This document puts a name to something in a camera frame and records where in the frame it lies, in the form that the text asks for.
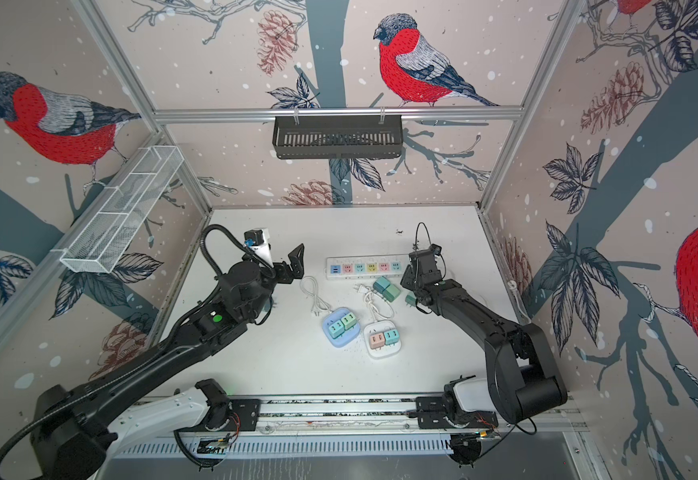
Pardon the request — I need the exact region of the green charger plug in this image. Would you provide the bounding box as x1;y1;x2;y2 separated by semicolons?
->
382;284;401;303
341;312;357;331
405;294;418;307

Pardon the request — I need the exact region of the light teal charger plug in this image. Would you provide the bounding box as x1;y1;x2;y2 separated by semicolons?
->
328;320;345;339

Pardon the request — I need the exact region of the pink charger plug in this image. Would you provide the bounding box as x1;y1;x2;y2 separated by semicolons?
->
369;332;384;350

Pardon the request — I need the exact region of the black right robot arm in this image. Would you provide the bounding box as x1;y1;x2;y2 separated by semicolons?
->
402;244;568;424

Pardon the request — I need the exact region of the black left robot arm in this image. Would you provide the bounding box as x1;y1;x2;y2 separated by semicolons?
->
0;224;305;479

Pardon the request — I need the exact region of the dark teal charger plug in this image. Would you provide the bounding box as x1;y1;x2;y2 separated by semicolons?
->
373;276;391;293

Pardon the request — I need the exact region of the white multicolour power strip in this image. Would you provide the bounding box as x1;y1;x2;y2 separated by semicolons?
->
325;254;409;280

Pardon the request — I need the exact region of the blue square socket cube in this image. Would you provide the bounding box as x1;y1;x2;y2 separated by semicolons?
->
321;307;361;348

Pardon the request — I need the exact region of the white square socket cube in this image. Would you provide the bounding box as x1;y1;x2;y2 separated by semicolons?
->
362;320;402;360

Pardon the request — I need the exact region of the white cable of blue cube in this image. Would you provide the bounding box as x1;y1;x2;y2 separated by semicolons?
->
299;274;333;318

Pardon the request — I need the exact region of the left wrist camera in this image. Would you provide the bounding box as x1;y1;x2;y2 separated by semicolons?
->
244;228;273;267

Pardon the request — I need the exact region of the black wire basket shelf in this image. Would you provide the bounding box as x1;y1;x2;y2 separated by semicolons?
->
272;115;404;160

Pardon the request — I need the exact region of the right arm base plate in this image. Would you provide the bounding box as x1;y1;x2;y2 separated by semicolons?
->
408;395;499;430

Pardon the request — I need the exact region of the aluminium front rail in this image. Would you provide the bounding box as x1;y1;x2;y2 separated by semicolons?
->
87;392;587;436

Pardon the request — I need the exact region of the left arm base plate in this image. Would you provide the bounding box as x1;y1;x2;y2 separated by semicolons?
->
180;398;262;433

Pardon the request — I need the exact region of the white wire mesh shelf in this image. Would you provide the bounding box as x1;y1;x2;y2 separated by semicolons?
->
60;145;185;273

